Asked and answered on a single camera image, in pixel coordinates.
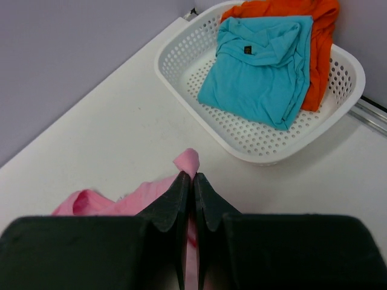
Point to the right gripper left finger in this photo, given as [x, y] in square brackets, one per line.
[161, 237]

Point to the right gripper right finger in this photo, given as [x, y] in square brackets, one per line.
[212, 248]

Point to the pink t-shirt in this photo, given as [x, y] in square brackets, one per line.
[87, 202]

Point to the white perforated plastic basket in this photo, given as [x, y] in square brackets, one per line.
[184, 62]

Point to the turquoise t-shirt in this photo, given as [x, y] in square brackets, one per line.
[262, 69]

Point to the orange t-shirt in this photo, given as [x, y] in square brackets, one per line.
[324, 14]

